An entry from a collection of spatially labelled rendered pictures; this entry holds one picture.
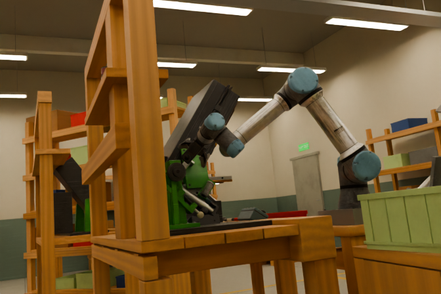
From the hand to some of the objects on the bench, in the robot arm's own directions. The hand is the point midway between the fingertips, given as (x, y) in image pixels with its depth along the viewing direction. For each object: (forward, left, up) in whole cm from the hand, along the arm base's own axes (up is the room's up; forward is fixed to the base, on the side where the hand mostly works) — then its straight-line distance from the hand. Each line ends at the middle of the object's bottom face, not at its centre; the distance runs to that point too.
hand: (189, 158), depth 210 cm
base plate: (0, -18, -32) cm, 37 cm away
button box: (-29, +2, -33) cm, 44 cm away
